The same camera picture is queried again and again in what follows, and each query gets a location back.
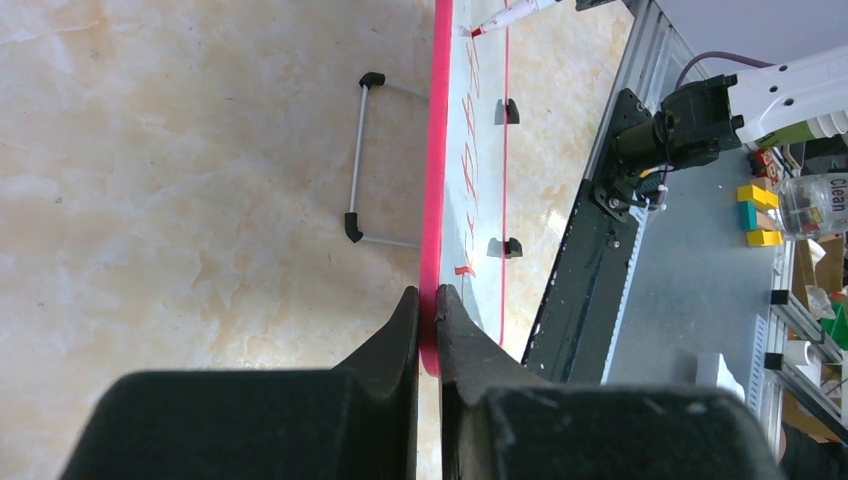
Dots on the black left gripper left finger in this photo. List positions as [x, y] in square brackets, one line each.
[356, 420]

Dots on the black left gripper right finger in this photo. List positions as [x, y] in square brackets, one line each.
[501, 421]

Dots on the red framed whiteboard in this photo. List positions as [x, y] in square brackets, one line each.
[463, 228]

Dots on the red whiteboard marker pen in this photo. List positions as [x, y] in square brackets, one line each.
[511, 14]

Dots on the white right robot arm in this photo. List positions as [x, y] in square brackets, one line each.
[771, 106]

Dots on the metal whiteboard stand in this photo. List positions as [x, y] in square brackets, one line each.
[508, 115]

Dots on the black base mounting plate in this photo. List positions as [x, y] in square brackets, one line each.
[575, 327]

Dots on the yellow and teal blocks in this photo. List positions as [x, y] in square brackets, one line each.
[754, 207]

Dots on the clear plastic cleaner bottle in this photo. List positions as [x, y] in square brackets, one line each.
[812, 206]

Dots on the white slotted cable duct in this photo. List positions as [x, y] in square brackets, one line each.
[640, 214]

